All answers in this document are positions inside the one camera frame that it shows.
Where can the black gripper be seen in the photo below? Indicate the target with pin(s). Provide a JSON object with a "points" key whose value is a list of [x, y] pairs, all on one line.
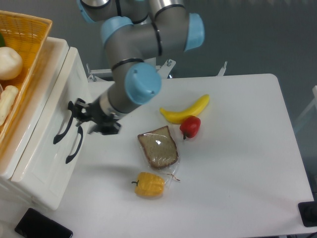
{"points": [[103, 123]]}

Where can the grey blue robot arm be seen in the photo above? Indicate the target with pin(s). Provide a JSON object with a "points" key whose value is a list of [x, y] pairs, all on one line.
{"points": [[132, 32]]}

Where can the white drawer cabinet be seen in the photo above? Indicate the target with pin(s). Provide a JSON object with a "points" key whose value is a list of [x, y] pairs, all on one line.
{"points": [[48, 67]]}

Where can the pale twisted bread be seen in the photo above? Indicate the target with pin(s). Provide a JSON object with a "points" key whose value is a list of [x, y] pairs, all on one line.
{"points": [[7, 99]]}

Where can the white round bun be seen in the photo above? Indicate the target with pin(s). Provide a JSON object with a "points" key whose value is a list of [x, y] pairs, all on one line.
{"points": [[11, 63]]}

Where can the wrapped brown bread slice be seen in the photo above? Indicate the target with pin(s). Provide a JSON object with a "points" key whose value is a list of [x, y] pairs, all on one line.
{"points": [[160, 152]]}

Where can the orange woven basket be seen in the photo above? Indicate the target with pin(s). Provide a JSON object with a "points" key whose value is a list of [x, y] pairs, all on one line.
{"points": [[26, 34]]}

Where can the yellow banana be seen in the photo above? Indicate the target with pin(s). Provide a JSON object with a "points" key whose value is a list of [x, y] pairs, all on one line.
{"points": [[195, 109]]}

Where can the yellow bell pepper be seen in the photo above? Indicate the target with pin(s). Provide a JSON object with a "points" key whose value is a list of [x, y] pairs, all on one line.
{"points": [[149, 185]]}

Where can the green fruit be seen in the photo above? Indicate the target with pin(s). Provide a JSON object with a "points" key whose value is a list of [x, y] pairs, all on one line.
{"points": [[2, 41]]}

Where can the red bell pepper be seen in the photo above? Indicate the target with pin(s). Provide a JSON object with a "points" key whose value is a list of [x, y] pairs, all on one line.
{"points": [[190, 127]]}

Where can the black smartphone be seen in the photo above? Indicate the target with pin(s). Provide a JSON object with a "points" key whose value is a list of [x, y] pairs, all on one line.
{"points": [[35, 225]]}

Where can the black device at edge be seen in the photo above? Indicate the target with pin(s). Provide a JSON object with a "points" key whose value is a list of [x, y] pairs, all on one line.
{"points": [[308, 213]]}

